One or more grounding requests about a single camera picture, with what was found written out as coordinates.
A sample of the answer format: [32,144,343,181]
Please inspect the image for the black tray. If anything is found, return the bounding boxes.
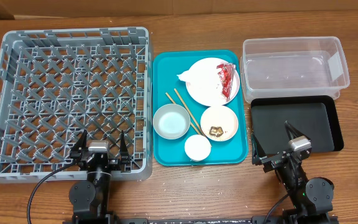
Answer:
[250,95,344,154]

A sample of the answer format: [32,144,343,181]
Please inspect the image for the clear plastic bin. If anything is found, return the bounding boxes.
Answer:
[240,36,350,103]

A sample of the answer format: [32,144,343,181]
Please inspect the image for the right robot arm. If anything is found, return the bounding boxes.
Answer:
[251,121,339,224]

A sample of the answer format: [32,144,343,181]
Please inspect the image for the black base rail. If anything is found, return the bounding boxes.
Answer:
[62,216,340,224]

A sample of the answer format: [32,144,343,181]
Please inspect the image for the pink bowl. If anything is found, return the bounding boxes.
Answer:
[200,106,239,141]

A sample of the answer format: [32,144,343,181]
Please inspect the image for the teal serving tray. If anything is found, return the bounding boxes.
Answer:
[152,50,249,166]

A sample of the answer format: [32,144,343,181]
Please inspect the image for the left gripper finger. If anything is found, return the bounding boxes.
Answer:
[119,131,129,161]
[73,129,88,152]

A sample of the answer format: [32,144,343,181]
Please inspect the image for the white napkin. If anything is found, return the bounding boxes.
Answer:
[177,70,196,83]

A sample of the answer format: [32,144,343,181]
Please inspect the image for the red snack wrapper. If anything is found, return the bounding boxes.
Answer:
[216,63,236,101]

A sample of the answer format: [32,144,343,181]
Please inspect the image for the small white cup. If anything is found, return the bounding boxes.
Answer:
[185,134,211,162]

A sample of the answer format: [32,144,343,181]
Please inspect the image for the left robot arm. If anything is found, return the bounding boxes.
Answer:
[69,130,130,224]

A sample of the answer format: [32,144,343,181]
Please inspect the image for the grey bowl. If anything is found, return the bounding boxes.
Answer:
[153,104,190,140]

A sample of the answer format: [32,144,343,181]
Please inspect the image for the grey plastic dish rack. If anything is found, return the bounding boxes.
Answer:
[0,27,153,184]

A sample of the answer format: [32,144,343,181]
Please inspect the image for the wooden chopstick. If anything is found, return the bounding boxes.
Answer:
[165,92,201,134]
[174,88,205,136]

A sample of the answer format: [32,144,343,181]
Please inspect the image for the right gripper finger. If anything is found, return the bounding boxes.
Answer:
[284,121,304,140]
[251,133,266,159]

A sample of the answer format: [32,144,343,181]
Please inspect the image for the large white plate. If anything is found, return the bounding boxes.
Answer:
[185,57,240,106]

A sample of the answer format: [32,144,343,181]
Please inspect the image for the brown food scrap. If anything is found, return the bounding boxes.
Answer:
[209,126,224,138]

